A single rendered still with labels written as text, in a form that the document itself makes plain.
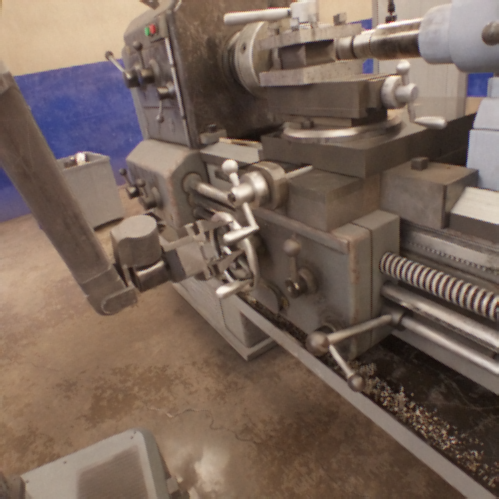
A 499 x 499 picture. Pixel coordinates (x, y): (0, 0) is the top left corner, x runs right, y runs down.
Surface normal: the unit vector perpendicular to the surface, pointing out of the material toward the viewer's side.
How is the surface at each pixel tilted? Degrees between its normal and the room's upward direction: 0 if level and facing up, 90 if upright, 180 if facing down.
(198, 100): 90
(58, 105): 90
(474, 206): 36
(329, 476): 0
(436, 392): 0
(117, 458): 0
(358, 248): 90
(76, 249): 106
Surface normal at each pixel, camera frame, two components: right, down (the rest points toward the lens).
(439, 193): -0.83, 0.36
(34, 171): 0.61, 0.51
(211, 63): 0.54, 0.31
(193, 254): 0.43, -0.08
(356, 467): -0.14, -0.88
